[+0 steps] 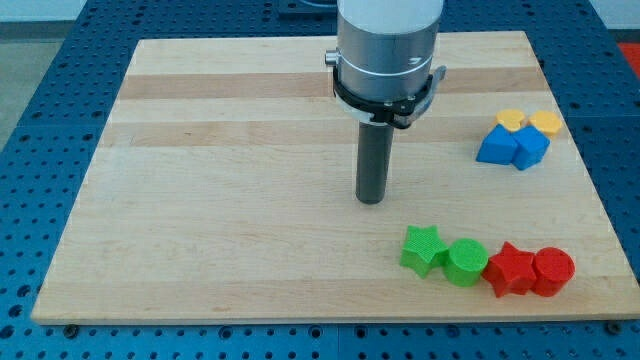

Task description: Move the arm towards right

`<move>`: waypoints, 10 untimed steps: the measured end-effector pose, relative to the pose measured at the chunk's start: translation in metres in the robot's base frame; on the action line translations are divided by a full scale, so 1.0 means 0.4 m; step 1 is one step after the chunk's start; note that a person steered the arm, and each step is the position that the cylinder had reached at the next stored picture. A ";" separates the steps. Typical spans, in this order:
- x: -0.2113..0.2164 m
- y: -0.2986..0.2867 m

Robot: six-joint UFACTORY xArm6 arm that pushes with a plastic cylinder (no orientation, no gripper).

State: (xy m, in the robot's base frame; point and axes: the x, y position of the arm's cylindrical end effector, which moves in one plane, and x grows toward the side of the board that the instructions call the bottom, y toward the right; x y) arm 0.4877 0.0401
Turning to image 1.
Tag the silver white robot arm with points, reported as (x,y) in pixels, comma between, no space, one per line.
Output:
(385,48)

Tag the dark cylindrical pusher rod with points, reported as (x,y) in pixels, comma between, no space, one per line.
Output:
(374,150)

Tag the light wooden board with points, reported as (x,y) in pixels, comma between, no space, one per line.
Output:
(222,192)

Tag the green star block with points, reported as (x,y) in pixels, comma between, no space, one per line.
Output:
(423,250)

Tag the green cylinder block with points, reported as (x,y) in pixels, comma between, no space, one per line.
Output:
(467,259)

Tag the blue triangular block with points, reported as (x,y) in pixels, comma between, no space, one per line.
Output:
(498,147)

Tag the yellow heart block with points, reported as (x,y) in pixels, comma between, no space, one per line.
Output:
(511,119)

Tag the red star block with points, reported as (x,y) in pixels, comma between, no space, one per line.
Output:
(510,271)

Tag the blue cube block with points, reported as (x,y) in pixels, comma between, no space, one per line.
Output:
(532,145)

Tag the yellow hexagon block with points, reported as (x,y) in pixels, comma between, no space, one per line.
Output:
(547,122)

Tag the red cylinder block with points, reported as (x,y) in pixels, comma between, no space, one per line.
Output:
(554,268)

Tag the black tool mounting bracket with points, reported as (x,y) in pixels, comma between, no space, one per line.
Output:
(398,114)

